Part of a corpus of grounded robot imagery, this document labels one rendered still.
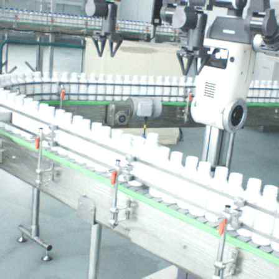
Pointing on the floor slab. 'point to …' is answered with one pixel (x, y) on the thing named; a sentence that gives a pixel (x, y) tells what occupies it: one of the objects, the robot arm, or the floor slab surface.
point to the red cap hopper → (40, 45)
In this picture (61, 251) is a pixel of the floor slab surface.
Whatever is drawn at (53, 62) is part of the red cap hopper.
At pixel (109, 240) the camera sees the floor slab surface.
